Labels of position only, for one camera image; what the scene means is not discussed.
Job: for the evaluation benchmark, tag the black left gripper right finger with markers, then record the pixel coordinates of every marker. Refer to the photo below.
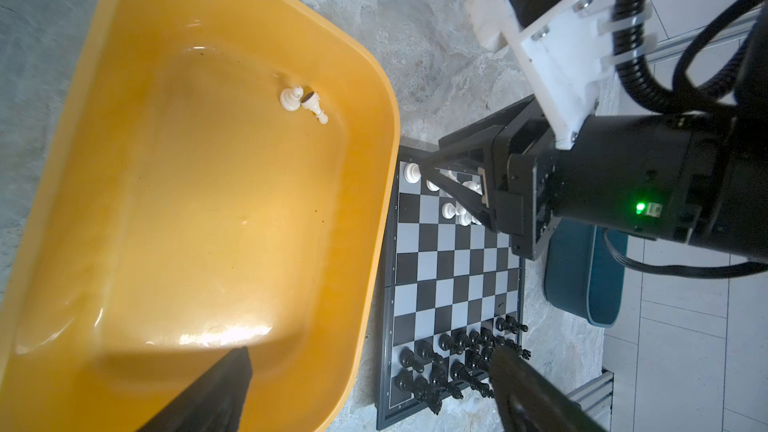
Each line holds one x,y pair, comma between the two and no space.
526,401

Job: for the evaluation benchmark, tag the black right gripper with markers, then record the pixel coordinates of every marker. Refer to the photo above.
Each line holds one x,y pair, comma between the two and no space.
519,162

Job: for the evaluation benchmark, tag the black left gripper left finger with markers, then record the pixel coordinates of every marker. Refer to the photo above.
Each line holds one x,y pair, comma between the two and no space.
213,402

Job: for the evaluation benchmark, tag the white chess piece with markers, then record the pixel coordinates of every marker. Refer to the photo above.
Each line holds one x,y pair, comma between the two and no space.
291,98

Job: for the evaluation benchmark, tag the yellow plastic tub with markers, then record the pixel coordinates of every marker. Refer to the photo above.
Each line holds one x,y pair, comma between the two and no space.
183,213

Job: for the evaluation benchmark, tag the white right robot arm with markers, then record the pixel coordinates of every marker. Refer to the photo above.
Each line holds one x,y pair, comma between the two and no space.
602,142

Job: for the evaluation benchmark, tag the black white chessboard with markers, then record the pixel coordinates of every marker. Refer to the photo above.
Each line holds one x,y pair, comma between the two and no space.
453,289

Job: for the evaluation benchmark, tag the teal plastic tub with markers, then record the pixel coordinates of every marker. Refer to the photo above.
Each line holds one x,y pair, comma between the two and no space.
581,276

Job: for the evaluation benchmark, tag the white knight in tub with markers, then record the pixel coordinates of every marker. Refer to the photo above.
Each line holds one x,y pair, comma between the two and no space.
311,102

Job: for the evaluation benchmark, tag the aluminium rail frame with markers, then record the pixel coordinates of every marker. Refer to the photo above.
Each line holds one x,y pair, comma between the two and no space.
595,396

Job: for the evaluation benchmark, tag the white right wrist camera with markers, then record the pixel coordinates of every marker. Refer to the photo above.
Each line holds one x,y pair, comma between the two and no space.
562,47

